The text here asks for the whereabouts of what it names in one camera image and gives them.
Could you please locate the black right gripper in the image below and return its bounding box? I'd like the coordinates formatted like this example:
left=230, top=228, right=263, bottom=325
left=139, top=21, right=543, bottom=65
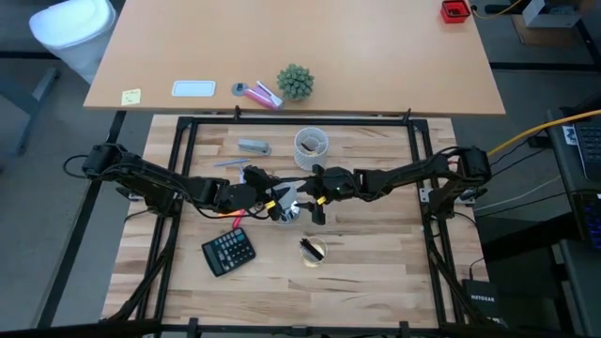
left=296, top=163, right=365, bottom=225

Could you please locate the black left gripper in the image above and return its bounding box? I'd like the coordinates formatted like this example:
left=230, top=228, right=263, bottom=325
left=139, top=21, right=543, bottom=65
left=218, top=164, right=292, bottom=223

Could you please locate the white ribbed pen cup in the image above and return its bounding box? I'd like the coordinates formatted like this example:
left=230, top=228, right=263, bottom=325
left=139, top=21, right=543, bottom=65
left=293, top=126, right=331, bottom=172

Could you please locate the long black white stick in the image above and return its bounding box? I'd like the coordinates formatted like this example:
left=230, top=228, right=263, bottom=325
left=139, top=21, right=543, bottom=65
left=300, top=238, right=325, bottom=262

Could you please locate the grey stapler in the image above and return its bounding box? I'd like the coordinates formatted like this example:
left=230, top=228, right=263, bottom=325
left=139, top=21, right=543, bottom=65
left=236, top=138, right=272, bottom=157

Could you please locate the black calculator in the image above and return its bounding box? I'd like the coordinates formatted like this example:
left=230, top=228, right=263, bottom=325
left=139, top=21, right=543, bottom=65
left=201, top=227, right=257, bottom=278

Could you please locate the pink stapler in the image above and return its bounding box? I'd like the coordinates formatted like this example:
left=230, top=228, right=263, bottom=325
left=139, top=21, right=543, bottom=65
left=242, top=80, right=285, bottom=112

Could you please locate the green succulent plant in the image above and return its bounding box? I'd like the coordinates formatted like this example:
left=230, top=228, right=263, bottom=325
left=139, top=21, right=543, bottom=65
left=275, top=63, right=315, bottom=102

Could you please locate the white rectangular card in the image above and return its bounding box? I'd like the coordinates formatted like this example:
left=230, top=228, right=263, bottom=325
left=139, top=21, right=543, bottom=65
left=170, top=80, right=217, bottom=99

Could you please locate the beige wooden desk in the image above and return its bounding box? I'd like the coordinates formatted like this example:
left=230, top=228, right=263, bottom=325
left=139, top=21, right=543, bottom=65
left=83, top=0, right=506, bottom=117

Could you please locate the yellow sticky note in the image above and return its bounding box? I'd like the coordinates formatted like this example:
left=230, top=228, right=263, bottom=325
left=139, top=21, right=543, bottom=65
left=120, top=88, right=142, bottom=107

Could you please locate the black Netgear network box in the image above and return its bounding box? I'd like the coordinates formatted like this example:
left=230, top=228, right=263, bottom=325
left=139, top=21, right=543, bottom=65
left=461, top=278, right=500, bottom=320

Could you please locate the red box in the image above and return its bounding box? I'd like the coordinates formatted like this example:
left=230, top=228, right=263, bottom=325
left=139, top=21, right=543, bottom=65
left=439, top=0, right=471, bottom=24

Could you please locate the grey furniture leg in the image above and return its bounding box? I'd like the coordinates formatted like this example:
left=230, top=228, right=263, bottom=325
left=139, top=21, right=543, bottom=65
left=0, top=65, right=62, bottom=159

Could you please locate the white trash bin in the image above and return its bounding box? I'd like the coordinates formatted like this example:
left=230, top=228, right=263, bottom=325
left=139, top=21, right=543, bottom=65
left=27, top=0, right=117, bottom=85

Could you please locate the brown cardboard box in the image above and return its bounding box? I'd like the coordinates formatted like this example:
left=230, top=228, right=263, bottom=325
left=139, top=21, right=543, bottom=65
left=510, top=0, right=593, bottom=47

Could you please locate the black laptop keyboard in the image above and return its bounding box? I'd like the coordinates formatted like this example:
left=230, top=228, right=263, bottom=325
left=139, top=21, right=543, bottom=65
left=573, top=119, right=601, bottom=183

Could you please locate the light grey open box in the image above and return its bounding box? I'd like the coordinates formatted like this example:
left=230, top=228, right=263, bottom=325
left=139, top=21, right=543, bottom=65
left=520, top=0, right=583, bottom=28

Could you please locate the black aluminium table frame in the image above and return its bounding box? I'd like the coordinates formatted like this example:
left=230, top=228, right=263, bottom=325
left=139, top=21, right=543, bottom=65
left=98, top=106, right=508, bottom=338

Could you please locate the yellow cable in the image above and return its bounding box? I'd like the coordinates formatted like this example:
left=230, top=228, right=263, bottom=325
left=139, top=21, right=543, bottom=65
left=469, top=0, right=523, bottom=21
left=486, top=108, right=601, bottom=159

